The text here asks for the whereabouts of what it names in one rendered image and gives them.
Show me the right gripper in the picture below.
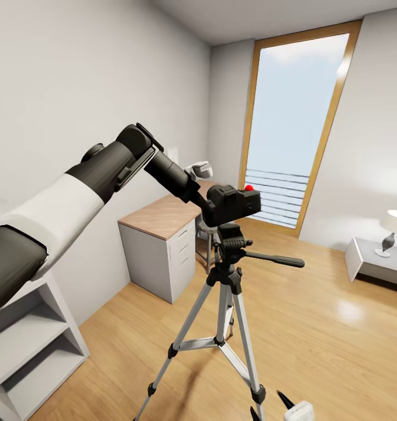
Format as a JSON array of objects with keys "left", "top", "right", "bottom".
[{"left": 250, "top": 390, "right": 295, "bottom": 421}]

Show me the camera tripod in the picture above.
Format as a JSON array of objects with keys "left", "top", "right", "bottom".
[{"left": 133, "top": 222, "right": 305, "bottom": 421}]

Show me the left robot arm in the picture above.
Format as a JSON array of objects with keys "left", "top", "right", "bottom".
[{"left": 0, "top": 123, "right": 215, "bottom": 310}]

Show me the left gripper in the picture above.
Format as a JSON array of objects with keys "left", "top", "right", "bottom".
[{"left": 157, "top": 162, "right": 215, "bottom": 215}]

